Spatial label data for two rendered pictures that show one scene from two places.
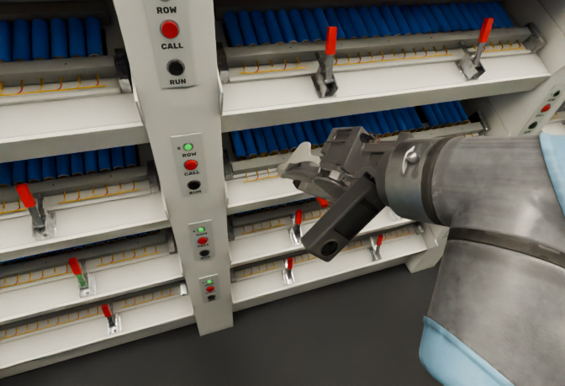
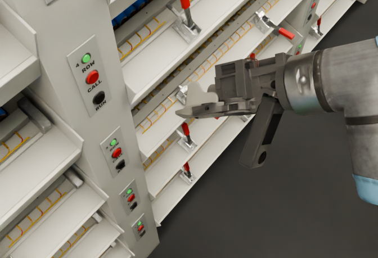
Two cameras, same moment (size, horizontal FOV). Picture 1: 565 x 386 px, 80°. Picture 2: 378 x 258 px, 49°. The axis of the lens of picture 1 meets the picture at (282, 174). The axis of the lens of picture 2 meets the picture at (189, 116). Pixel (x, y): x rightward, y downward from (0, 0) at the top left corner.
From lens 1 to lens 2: 0.29 m
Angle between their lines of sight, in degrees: 21
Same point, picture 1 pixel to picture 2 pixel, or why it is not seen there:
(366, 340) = (268, 185)
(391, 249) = not seen: hidden behind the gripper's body
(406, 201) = (309, 108)
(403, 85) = not seen: outside the picture
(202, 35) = (111, 64)
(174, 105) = (99, 121)
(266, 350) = (198, 243)
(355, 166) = (251, 91)
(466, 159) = (341, 73)
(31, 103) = not seen: outside the picture
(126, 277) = not seen: outside the picture
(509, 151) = (365, 62)
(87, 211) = (36, 238)
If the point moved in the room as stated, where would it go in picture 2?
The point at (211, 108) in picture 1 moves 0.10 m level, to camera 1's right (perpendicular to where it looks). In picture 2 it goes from (124, 105) to (185, 79)
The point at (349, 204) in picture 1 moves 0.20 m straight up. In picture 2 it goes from (265, 123) to (293, 28)
